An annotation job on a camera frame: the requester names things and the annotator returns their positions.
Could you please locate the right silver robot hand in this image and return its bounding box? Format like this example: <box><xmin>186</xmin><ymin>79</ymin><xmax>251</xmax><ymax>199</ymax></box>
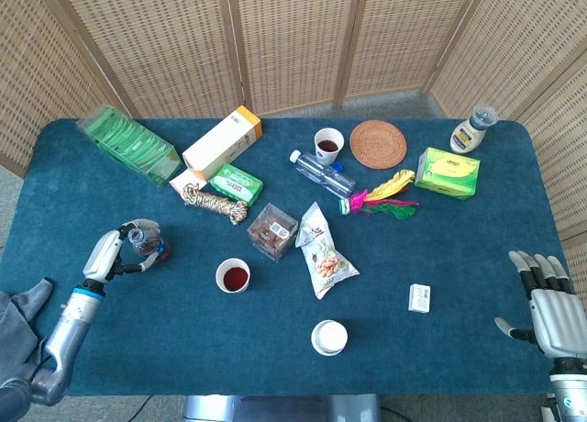
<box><xmin>493</xmin><ymin>250</ymin><xmax>587</xmax><ymax>360</ymax></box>

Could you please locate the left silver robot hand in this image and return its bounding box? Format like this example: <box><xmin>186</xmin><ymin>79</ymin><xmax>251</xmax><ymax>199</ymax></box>
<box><xmin>82</xmin><ymin>218</ymin><xmax>161</xmax><ymax>285</ymax></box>

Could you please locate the small dark drink bottle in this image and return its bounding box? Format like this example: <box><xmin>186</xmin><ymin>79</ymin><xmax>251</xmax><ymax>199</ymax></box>
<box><xmin>127</xmin><ymin>228</ymin><xmax>171</xmax><ymax>261</ymax></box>

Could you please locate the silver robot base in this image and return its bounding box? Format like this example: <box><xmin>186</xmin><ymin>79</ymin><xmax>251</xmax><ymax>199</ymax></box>
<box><xmin>183</xmin><ymin>394</ymin><xmax>382</xmax><ymax>422</ymax></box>

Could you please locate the paper cup with dark liquid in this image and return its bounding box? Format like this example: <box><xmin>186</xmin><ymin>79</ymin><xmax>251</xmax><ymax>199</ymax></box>
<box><xmin>215</xmin><ymin>257</ymin><xmax>251</xmax><ymax>294</ymax></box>

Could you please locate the white squeeze sauce bottle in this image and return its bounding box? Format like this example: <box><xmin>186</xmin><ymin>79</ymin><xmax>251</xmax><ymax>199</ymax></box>
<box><xmin>449</xmin><ymin>104</ymin><xmax>500</xmax><ymax>155</ymax></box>

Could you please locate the clear empty water bottle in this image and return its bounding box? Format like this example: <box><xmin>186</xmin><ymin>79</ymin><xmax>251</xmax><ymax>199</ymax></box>
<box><xmin>289</xmin><ymin>150</ymin><xmax>358</xmax><ymax>199</ymax></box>

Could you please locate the white paper packet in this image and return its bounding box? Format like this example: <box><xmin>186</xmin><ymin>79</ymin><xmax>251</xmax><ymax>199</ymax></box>
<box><xmin>168</xmin><ymin>168</ymin><xmax>208</xmax><ymax>196</ymax></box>

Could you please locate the grey cloth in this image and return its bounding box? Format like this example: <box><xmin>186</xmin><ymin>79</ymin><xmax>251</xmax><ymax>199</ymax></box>
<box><xmin>0</xmin><ymin>277</ymin><xmax>55</xmax><ymax>386</ymax></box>

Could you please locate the clear box of green packets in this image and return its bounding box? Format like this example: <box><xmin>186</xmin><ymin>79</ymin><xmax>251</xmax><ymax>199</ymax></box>
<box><xmin>75</xmin><ymin>105</ymin><xmax>184</xmax><ymax>187</ymax></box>

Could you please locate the small white box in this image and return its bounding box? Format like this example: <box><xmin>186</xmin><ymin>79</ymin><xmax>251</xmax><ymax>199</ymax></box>
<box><xmin>407</xmin><ymin>283</ymin><xmax>433</xmax><ymax>314</ymax></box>

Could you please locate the green wrapped pack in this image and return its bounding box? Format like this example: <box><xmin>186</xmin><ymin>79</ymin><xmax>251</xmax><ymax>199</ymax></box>
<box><xmin>209</xmin><ymin>162</ymin><xmax>265</xmax><ymax>207</ymax></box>

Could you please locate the white and orange carton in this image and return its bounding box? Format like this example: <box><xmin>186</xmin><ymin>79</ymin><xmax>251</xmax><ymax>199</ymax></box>
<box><xmin>182</xmin><ymin>105</ymin><xmax>263</xmax><ymax>182</ymax></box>

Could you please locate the clear box of brown snacks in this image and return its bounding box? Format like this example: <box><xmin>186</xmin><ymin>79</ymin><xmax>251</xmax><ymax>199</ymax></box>
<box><xmin>247</xmin><ymin>202</ymin><xmax>299</xmax><ymax>262</ymax></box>

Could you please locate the green and yellow tissue box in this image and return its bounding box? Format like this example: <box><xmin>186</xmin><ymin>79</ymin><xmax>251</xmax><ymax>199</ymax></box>
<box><xmin>414</xmin><ymin>147</ymin><xmax>482</xmax><ymax>201</ymax></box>

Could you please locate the colourful feather shuttlecock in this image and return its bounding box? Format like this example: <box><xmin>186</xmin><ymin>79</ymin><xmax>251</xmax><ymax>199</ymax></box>
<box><xmin>338</xmin><ymin>168</ymin><xmax>419</xmax><ymax>221</ymax></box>

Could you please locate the nut snack bag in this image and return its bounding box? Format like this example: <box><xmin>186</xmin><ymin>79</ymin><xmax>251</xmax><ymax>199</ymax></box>
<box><xmin>294</xmin><ymin>201</ymin><xmax>361</xmax><ymax>301</ymax></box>

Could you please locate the white round jar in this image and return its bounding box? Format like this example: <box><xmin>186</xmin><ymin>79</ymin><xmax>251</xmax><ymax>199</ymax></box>
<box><xmin>310</xmin><ymin>319</ymin><xmax>349</xmax><ymax>357</ymax></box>

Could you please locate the round woven coaster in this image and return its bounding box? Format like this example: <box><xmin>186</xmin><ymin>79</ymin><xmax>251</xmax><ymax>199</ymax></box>
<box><xmin>349</xmin><ymin>119</ymin><xmax>408</xmax><ymax>170</ymax></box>

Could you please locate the woven bamboo folding screen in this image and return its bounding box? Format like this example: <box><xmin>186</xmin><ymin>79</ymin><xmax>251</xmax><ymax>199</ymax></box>
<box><xmin>0</xmin><ymin>0</ymin><xmax>587</xmax><ymax>299</ymax></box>

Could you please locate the braided rope bundle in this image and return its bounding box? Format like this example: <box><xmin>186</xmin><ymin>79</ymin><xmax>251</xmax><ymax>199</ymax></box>
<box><xmin>181</xmin><ymin>182</ymin><xmax>249</xmax><ymax>227</ymax></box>

